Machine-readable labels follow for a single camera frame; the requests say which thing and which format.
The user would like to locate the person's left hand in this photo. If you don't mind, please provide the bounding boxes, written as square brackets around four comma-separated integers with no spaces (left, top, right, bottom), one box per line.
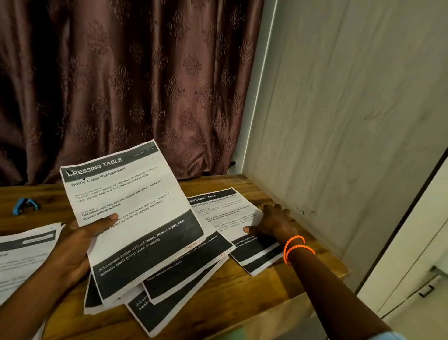
[42,213,119,286]

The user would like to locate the blue and black staple remover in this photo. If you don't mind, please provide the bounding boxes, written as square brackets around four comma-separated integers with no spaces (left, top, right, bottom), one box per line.
[12,198,40,215]

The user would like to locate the person's left forearm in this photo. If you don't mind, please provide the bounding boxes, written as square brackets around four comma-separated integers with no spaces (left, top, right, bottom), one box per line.
[0,261,88,340]

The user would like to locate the orange beaded bracelet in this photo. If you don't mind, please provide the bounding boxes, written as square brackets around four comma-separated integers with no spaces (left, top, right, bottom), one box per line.
[283,235,306,253]
[284,245,316,266]

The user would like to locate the brown patterned curtain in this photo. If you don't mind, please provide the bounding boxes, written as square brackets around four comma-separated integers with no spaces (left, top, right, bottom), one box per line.
[0,0,265,186]

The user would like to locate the person's right hand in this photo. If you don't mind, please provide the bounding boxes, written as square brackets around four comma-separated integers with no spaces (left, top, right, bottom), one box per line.
[243,204,300,246]

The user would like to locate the white cabinet door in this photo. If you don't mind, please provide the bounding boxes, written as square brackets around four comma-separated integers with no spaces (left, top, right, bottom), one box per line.
[355,147,448,317]

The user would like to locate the printed paper sheet black bands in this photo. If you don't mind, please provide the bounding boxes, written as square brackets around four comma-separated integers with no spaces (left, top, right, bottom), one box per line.
[60,139,206,305]
[125,255,230,339]
[83,273,107,316]
[241,245,287,277]
[186,187,281,266]
[142,241,236,305]

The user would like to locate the light blue sleeve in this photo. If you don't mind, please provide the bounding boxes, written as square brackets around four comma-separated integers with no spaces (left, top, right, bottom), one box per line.
[370,331,409,340]

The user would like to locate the person's right forearm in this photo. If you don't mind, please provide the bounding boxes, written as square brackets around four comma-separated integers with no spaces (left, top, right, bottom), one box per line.
[285,240,394,340]

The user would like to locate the pile of printed paper sheets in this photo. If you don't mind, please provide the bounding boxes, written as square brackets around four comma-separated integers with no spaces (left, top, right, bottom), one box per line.
[0,222,66,340]

